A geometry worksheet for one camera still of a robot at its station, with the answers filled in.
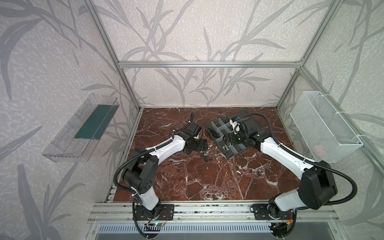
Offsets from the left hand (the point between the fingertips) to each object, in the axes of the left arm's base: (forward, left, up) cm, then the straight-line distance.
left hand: (204, 143), depth 89 cm
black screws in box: (+13, -7, -7) cm, 16 cm away
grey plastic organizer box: (+15, -10, -4) cm, 18 cm away
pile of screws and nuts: (-4, -1, -9) cm, 9 cm away
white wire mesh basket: (-11, -53, +26) cm, 60 cm away
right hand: (+4, -15, +6) cm, 17 cm away
